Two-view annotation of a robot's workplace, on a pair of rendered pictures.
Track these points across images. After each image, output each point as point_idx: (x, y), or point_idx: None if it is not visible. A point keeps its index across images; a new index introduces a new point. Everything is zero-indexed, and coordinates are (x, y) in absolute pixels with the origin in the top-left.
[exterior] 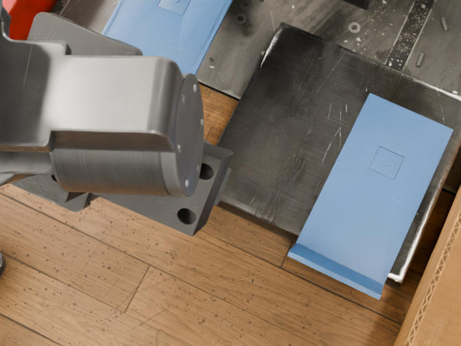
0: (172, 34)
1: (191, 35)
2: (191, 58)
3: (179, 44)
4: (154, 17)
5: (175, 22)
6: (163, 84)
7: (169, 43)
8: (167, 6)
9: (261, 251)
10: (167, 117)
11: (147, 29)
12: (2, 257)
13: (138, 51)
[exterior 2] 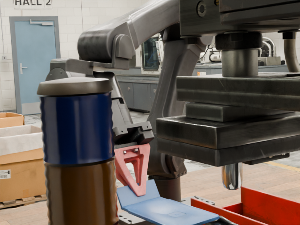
0: (159, 211)
1: (154, 214)
2: (143, 213)
3: (152, 212)
4: (172, 210)
5: (164, 213)
6: (61, 59)
7: (156, 210)
8: (175, 212)
9: None
10: (54, 61)
11: (168, 208)
12: (130, 224)
13: (117, 131)
